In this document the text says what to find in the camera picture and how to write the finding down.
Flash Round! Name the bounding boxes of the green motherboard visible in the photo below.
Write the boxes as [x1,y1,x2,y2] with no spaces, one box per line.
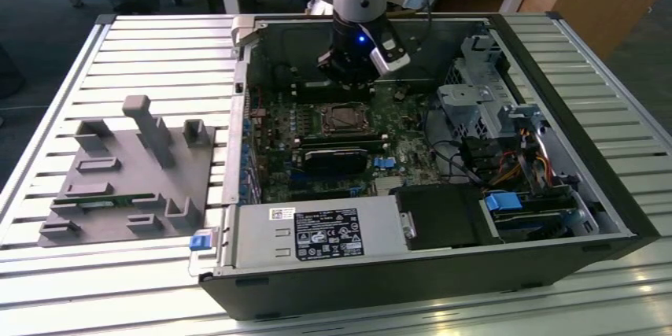
[246,83,447,201]

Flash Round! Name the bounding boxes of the small silver heatsink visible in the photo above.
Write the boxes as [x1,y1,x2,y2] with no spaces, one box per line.
[375,176,406,195]

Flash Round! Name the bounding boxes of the green RAM stick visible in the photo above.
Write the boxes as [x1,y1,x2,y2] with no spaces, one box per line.
[52,193,159,208]

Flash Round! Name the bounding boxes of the silver metal disk cage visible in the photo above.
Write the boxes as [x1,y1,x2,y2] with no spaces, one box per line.
[435,35,547,140]

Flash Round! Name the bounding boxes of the grey plastic parts rack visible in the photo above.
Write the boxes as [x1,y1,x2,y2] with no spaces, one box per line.
[38,94,220,249]

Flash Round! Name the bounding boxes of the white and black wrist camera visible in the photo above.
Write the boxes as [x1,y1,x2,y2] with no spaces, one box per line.
[368,31,412,76]

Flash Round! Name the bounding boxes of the black RAM slot bank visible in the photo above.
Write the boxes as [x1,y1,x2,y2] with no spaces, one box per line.
[291,79,375,104]

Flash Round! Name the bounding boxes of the black graphics card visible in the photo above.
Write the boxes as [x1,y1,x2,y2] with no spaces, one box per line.
[302,146,368,175]

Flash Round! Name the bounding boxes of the black plastic shroud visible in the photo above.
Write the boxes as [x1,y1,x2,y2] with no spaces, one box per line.
[396,184,495,250]

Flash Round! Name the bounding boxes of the black internal cable bundle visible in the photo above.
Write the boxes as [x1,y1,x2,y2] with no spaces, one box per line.
[428,139,487,184]

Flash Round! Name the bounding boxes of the silver square CPU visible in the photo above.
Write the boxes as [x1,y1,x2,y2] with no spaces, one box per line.
[331,109,363,127]

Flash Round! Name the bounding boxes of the black CPU socket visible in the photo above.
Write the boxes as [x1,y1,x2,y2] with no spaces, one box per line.
[316,102,378,135]

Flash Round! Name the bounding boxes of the blue disk carrier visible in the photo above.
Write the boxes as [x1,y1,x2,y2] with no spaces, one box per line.
[486,192,523,213]

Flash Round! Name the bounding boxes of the black open PC case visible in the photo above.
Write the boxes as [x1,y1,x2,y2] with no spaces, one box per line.
[198,12,662,322]

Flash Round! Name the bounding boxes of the black camera cable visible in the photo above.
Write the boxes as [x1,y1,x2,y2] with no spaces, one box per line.
[407,0,438,56]

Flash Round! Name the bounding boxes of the yellow and orange wires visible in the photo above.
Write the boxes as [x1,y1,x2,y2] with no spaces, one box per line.
[498,153,558,187]

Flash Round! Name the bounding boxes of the silver power supply unit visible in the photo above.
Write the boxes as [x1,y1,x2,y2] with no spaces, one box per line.
[230,194,408,270]

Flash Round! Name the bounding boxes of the blue case latch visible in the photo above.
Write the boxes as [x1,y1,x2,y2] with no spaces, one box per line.
[188,229,220,253]

